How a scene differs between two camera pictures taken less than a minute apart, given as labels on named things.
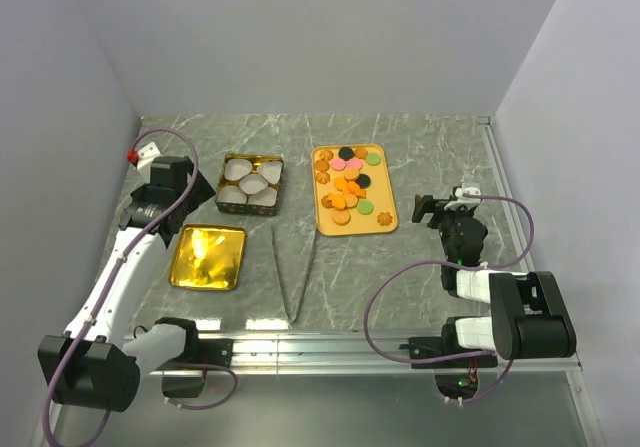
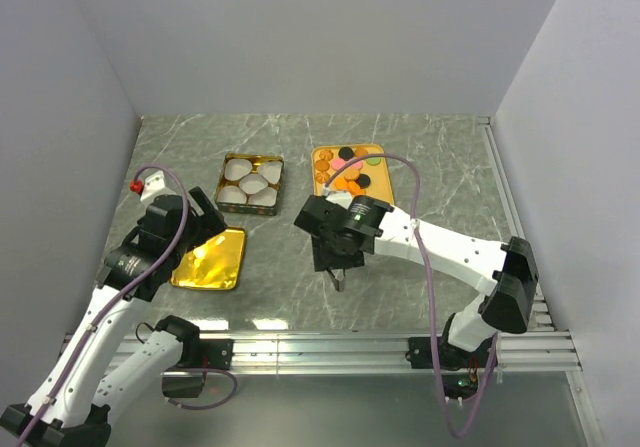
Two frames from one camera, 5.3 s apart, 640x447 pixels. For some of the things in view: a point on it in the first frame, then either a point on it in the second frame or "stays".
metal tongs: x=291 y=316 → x=339 y=278
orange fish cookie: x=340 y=184 stays
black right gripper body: x=447 y=226 → x=327 y=253
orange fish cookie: x=353 y=187 stays
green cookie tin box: x=250 y=184 stays
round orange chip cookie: x=351 y=173 stays
